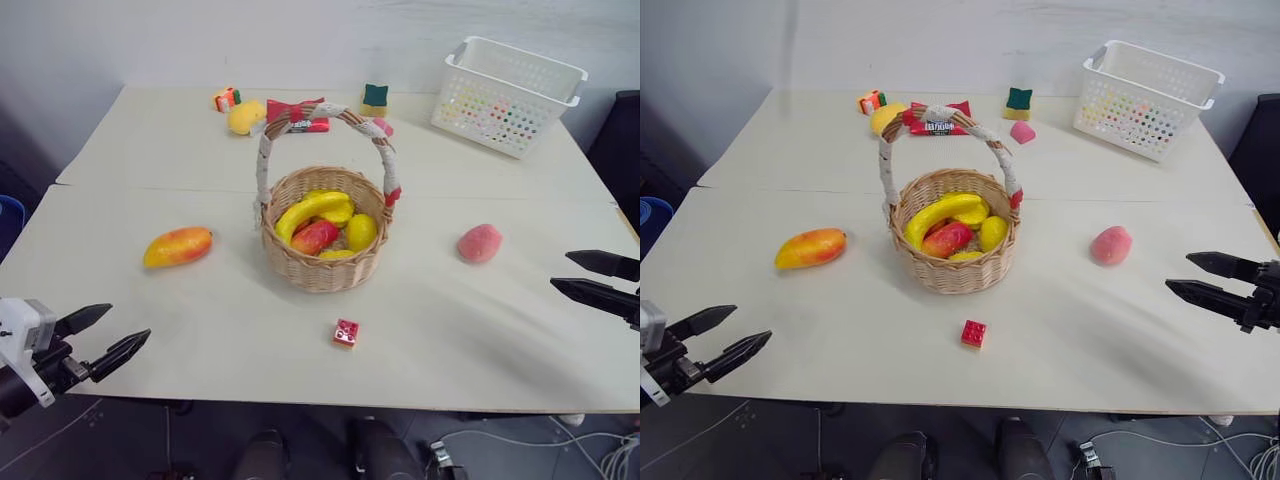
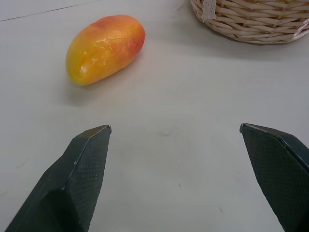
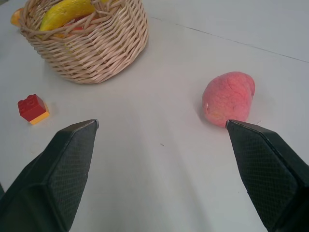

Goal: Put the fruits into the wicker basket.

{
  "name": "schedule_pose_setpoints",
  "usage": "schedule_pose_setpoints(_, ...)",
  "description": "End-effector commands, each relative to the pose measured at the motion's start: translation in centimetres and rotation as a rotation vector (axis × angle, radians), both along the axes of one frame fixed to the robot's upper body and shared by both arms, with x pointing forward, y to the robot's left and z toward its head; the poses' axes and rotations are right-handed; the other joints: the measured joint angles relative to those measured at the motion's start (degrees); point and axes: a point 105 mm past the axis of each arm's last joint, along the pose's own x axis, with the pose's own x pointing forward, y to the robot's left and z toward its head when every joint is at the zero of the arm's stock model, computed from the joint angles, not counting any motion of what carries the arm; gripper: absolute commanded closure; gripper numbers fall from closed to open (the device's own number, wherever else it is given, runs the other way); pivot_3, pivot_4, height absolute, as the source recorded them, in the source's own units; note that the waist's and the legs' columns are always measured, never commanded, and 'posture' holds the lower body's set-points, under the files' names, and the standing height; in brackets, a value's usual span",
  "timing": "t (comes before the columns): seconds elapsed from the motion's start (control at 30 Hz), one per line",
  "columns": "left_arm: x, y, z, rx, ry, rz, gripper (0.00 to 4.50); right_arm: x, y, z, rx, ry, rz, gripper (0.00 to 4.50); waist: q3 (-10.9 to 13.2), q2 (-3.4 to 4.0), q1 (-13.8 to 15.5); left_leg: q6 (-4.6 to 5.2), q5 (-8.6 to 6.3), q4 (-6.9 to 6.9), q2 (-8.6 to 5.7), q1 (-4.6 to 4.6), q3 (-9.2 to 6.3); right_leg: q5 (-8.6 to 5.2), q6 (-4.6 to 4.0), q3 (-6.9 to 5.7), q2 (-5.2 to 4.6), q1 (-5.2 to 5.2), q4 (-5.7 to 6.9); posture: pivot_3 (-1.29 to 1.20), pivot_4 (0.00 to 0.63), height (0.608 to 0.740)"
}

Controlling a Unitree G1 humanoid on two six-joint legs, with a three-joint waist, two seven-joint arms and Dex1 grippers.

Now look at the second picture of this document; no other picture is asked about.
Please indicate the orange yellow mango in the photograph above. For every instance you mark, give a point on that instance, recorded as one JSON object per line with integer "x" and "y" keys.
{"x": 103, "y": 50}

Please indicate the white lace cloth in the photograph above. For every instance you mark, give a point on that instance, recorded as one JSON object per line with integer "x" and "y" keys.
{"x": 208, "y": 9}

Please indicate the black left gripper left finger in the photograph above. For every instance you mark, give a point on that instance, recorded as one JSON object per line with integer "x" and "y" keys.
{"x": 77, "y": 178}

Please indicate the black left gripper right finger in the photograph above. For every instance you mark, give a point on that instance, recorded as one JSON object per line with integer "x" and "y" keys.
{"x": 282, "y": 174}

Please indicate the wicker basket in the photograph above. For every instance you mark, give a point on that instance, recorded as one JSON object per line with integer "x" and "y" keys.
{"x": 256, "y": 19}

